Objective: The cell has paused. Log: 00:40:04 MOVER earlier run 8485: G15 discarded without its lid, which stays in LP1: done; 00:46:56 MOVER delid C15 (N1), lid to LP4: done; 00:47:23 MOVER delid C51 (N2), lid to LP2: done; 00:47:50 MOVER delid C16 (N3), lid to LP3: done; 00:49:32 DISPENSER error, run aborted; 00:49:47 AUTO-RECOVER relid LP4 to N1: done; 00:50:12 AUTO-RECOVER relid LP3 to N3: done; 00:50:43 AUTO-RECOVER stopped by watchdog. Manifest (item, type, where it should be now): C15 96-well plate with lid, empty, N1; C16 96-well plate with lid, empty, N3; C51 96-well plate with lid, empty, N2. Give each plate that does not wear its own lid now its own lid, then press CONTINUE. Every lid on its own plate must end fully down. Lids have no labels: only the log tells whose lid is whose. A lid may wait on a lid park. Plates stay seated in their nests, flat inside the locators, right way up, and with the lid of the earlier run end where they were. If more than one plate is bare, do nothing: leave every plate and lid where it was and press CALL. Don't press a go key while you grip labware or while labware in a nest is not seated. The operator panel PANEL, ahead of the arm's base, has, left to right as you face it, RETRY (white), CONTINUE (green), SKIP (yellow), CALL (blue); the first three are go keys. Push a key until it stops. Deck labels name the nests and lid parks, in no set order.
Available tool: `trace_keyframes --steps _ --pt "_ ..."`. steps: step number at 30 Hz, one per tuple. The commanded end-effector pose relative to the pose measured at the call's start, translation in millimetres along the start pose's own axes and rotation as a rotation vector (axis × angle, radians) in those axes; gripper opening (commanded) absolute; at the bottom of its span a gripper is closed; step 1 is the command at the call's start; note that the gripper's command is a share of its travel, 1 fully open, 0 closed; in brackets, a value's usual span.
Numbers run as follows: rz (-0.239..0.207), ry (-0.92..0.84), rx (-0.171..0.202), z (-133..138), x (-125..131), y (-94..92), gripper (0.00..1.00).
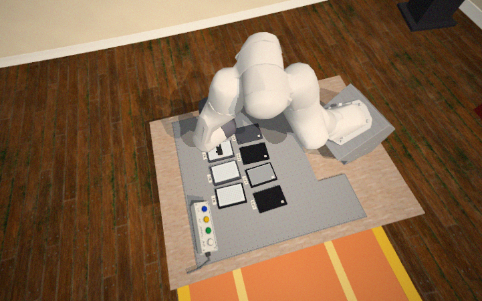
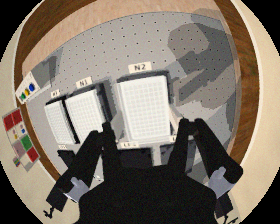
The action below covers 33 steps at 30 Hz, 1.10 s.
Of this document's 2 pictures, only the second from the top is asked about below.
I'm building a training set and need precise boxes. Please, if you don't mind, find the white control panel with four buttons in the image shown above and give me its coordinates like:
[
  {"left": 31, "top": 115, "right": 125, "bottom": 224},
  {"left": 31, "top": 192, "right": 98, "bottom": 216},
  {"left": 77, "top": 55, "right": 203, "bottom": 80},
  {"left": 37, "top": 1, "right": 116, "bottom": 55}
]
[{"left": 15, "top": 61, "right": 52, "bottom": 105}]

